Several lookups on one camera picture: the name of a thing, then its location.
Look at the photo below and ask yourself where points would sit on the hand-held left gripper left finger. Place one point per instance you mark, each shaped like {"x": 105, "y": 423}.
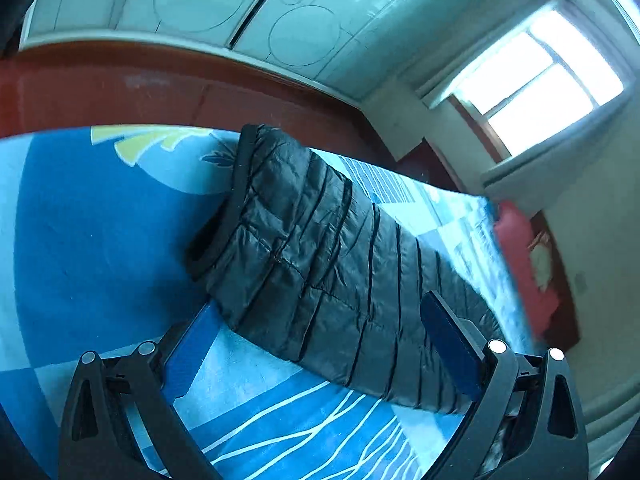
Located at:
{"x": 192, "y": 350}

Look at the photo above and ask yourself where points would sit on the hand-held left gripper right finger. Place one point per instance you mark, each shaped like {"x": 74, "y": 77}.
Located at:
{"x": 450, "y": 345}

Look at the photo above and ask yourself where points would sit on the black puffer jacket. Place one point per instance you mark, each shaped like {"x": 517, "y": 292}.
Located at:
{"x": 310, "y": 260}

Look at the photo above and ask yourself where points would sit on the red pillow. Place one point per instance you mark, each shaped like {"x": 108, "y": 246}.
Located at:
{"x": 520, "y": 255}

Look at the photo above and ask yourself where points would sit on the brown wooden headboard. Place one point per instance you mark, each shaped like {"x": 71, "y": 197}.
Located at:
{"x": 567, "y": 310}

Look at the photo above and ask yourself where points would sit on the cream patterned pillow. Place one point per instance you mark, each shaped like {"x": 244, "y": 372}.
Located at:
{"x": 541, "y": 260}

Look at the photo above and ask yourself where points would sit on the blue leaf printed bedsheet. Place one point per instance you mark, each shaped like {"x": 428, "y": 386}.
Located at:
{"x": 90, "y": 260}

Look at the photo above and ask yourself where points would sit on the white curtain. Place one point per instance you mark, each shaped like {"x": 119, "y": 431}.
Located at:
{"x": 430, "y": 80}
{"x": 505, "y": 175}

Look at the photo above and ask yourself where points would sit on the wooden framed window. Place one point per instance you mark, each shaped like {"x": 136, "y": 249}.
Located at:
{"x": 550, "y": 75}

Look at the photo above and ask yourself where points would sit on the white wardrobe with circle pattern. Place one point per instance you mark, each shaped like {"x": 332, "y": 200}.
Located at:
{"x": 200, "y": 0}

